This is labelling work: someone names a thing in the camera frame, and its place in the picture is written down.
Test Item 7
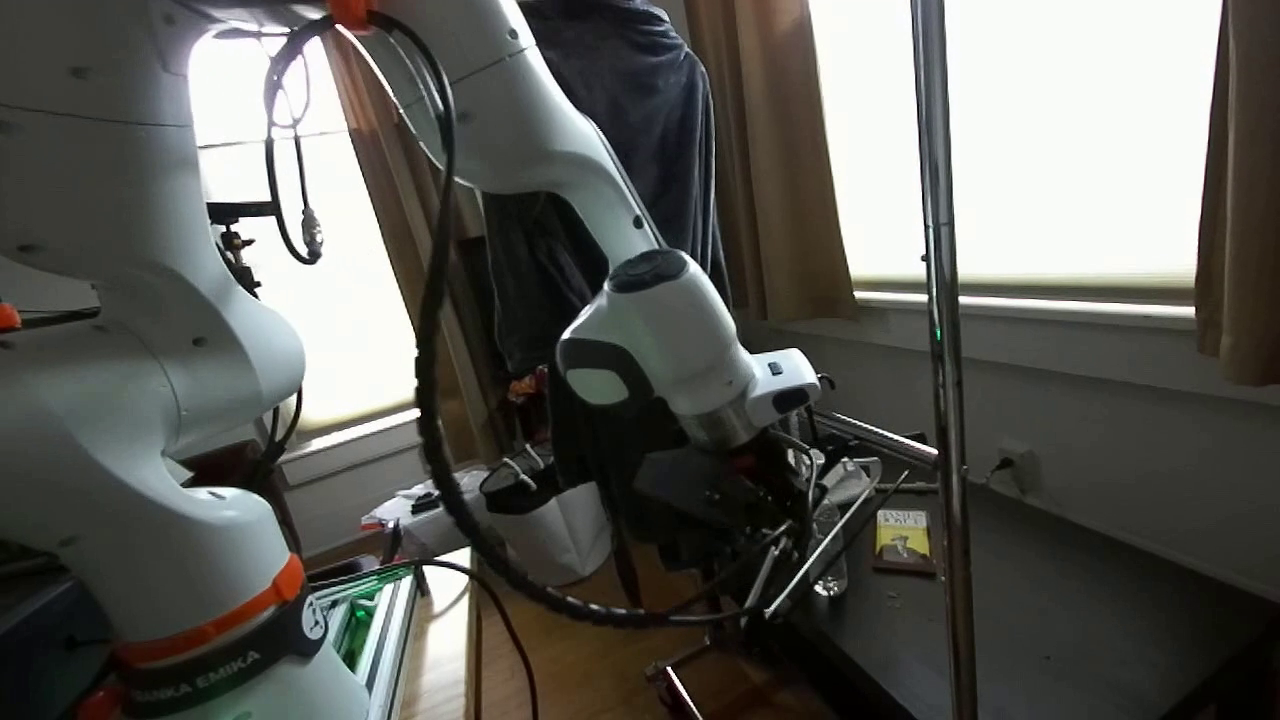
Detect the tan curtain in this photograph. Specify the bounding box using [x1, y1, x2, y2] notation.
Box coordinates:
[689, 0, 850, 320]

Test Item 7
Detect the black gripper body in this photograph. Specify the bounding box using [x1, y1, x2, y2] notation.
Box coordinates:
[623, 435, 809, 580]

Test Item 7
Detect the dark hanging garment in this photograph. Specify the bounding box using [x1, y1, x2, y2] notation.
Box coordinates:
[458, 0, 745, 444]

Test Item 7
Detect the small yellow box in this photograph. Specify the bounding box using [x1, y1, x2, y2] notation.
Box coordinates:
[871, 507, 934, 574]

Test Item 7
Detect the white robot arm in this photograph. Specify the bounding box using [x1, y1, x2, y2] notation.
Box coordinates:
[0, 0, 815, 720]

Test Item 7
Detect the metal clothes rack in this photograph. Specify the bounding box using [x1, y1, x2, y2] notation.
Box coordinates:
[645, 0, 982, 720]

